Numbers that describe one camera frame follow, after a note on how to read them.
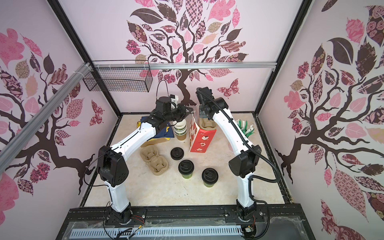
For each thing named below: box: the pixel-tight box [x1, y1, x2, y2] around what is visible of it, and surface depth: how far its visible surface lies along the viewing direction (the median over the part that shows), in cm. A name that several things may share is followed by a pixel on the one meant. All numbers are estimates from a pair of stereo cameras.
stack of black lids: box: [170, 147, 184, 161], surface depth 97 cm
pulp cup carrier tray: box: [139, 145, 169, 176], surface depth 90 cm
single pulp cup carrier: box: [199, 117, 218, 130], surface depth 83 cm
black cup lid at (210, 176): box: [201, 167, 219, 185], surface depth 77 cm
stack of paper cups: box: [172, 119, 188, 141], surface depth 95 cm
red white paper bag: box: [189, 111, 217, 153], surface depth 83 cm
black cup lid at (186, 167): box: [178, 159, 195, 176], surface depth 81 cm
